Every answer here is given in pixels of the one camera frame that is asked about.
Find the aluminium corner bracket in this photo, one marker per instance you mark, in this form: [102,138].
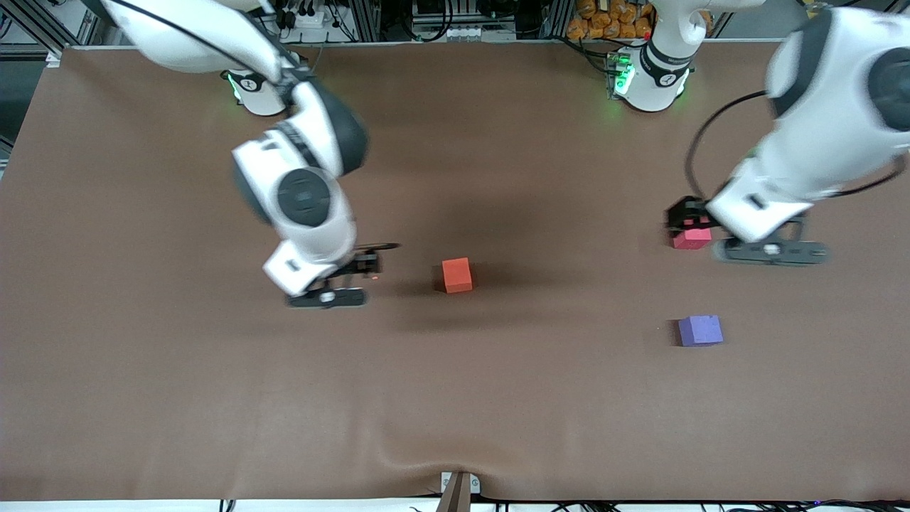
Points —
[54,55]

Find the white power strip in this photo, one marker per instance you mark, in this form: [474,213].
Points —
[306,18]

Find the purple foam block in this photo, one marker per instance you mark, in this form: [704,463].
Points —
[700,331]

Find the orange foam block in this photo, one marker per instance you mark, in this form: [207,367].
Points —
[457,276]

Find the bag of orange objects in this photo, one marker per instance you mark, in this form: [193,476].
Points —
[610,18]

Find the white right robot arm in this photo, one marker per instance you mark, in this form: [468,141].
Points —
[306,185]

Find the metal bracket with brown post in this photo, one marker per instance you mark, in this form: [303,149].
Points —
[459,491]

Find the brown table cover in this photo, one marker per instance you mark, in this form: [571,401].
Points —
[455,391]

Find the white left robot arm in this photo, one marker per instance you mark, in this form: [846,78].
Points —
[817,128]

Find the red foam block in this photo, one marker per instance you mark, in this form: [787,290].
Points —
[693,239]

